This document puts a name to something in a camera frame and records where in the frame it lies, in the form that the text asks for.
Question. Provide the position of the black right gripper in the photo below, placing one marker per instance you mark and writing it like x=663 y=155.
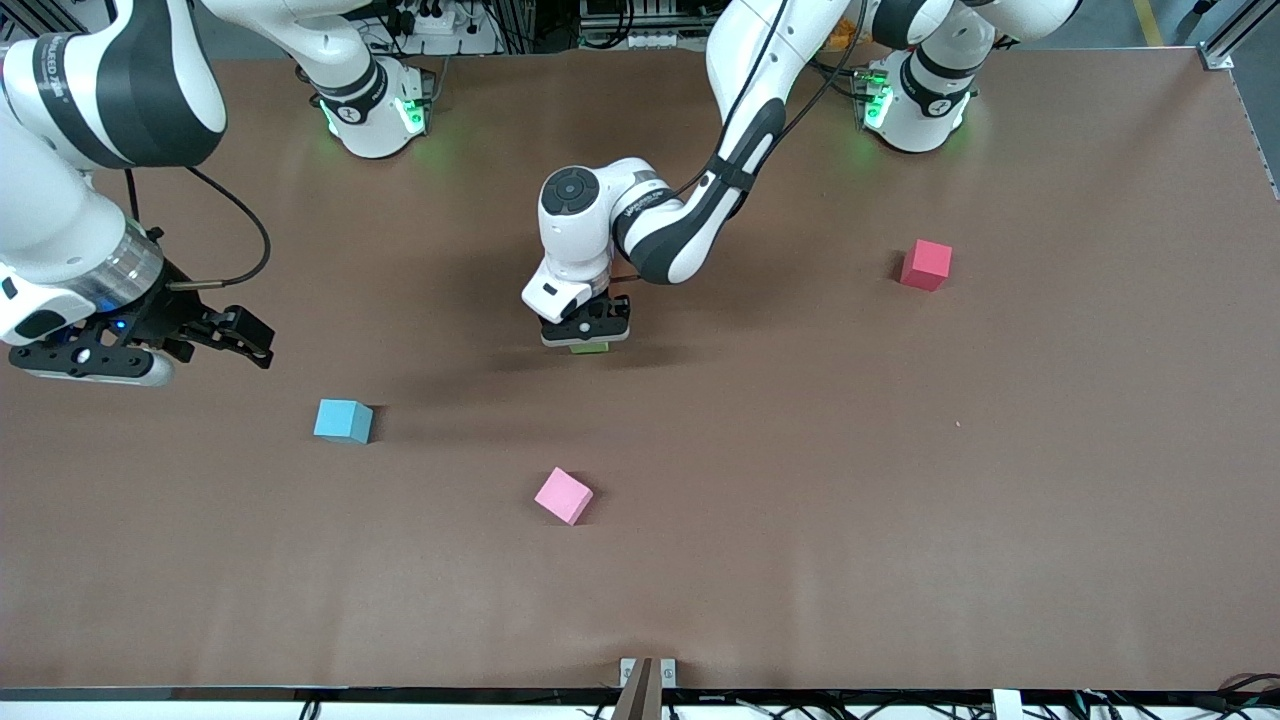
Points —
x=163 y=309

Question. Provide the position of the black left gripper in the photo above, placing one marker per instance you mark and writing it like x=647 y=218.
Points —
x=621 y=307

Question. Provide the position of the green foam cube block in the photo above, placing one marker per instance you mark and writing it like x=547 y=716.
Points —
x=588 y=348

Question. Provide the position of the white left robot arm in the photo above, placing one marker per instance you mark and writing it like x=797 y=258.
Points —
x=760 y=60

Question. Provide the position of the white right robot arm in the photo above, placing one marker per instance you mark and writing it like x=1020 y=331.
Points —
x=60 y=220

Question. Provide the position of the blue foam cube block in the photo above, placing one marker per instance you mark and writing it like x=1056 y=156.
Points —
x=340 y=420

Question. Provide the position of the pink foam cube block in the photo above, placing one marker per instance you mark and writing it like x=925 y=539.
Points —
x=563 y=495

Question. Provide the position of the white socket strip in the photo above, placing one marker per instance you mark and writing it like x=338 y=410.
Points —
x=640 y=38

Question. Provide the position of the red foam cube block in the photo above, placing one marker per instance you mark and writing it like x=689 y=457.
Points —
x=927 y=265

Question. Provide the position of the white power strip with plugs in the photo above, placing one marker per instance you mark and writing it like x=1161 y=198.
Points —
x=435 y=22

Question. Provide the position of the brown table cover sheet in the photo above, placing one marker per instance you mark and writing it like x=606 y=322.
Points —
x=900 y=500

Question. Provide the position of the black table edge rail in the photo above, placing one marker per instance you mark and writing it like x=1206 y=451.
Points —
x=300 y=693

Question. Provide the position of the aluminium frame profile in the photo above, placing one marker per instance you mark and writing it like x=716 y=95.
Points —
x=1217 y=57

